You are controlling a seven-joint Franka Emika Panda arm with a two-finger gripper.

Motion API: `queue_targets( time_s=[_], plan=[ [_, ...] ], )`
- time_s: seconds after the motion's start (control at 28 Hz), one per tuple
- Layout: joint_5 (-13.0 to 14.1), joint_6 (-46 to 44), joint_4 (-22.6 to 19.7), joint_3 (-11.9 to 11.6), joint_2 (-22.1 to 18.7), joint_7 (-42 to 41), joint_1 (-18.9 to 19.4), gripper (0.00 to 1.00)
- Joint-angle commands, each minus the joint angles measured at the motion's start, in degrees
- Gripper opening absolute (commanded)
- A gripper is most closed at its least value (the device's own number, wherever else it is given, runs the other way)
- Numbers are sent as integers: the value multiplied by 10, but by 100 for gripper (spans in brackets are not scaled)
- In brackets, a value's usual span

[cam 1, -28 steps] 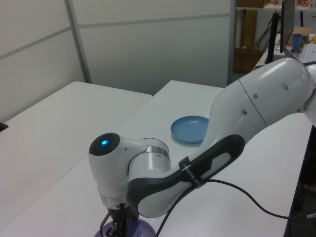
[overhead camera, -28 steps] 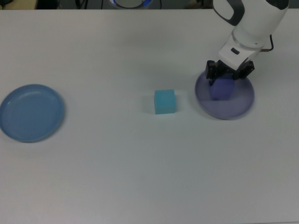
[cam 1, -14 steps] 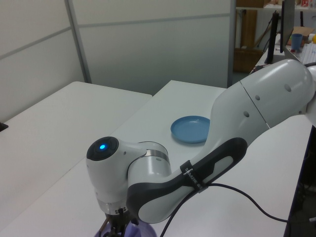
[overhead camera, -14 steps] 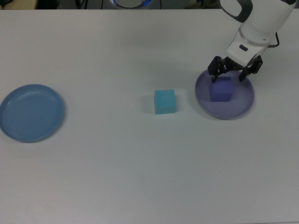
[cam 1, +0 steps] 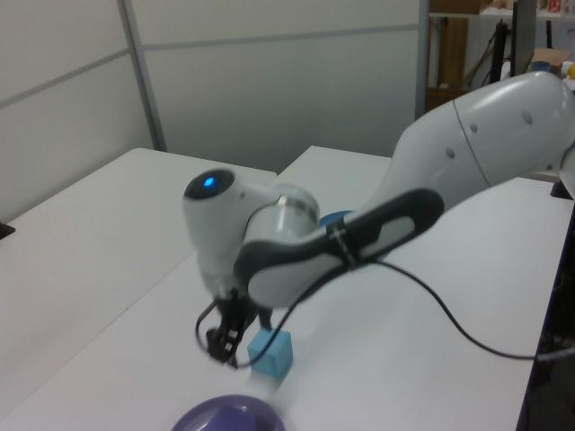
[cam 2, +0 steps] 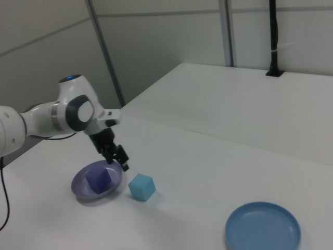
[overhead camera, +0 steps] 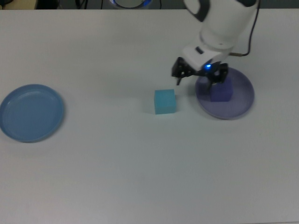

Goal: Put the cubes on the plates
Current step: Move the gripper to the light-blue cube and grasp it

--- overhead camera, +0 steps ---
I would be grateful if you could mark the blue plate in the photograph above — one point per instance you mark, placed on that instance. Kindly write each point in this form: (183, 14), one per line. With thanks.
(31, 114)

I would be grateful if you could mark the purple cube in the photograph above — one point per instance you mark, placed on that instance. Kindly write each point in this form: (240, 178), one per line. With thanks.
(222, 92)

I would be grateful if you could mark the cyan cube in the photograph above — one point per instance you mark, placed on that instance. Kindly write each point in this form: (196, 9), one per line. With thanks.
(164, 102)

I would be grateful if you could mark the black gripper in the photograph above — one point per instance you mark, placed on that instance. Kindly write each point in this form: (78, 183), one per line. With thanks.
(205, 72)

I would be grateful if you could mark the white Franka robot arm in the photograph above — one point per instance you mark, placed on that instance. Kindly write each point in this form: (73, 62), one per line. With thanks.
(222, 25)

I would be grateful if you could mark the purple plate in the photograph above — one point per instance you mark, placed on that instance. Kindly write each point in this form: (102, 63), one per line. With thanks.
(224, 109)

